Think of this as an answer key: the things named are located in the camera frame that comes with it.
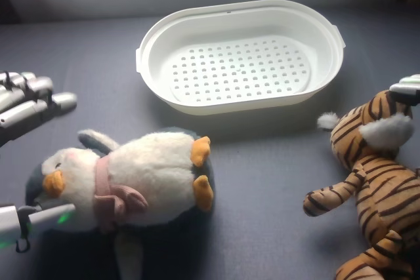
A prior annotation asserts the white perforated plastic basket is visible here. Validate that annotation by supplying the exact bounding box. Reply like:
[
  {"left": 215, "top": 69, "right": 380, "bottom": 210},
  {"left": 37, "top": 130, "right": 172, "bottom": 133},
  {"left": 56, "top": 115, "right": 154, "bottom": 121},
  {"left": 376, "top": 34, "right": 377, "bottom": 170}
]
[{"left": 135, "top": 0, "right": 347, "bottom": 117}]

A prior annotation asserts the orange striped tiger plush toy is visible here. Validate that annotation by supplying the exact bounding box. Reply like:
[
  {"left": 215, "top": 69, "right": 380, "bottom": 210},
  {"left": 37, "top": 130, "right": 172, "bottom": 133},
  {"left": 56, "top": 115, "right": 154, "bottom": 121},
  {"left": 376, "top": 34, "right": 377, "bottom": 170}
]
[{"left": 302, "top": 89, "right": 420, "bottom": 280}]

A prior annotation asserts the plush penguin with pink scarf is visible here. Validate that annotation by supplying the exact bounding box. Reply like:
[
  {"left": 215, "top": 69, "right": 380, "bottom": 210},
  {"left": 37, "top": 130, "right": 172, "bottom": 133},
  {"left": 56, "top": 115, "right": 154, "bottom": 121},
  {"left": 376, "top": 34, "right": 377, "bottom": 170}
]
[{"left": 25, "top": 126, "right": 217, "bottom": 280}]

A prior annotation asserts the grey table cloth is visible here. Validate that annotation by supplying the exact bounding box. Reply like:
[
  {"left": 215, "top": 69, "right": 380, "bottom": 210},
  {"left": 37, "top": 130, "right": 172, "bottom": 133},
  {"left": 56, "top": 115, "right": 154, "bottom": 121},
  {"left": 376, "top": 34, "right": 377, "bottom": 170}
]
[{"left": 0, "top": 7, "right": 420, "bottom": 280}]

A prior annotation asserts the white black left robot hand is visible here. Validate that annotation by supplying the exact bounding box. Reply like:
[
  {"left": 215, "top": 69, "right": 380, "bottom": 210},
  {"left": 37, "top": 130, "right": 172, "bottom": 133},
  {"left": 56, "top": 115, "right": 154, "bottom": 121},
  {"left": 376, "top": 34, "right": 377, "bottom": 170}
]
[{"left": 0, "top": 70, "right": 78, "bottom": 254}]

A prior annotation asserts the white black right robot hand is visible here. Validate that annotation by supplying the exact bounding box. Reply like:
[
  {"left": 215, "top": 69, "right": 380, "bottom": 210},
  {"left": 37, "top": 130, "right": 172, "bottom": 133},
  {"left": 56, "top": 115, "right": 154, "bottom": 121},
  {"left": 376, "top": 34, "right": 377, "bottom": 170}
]
[{"left": 389, "top": 75, "right": 420, "bottom": 107}]

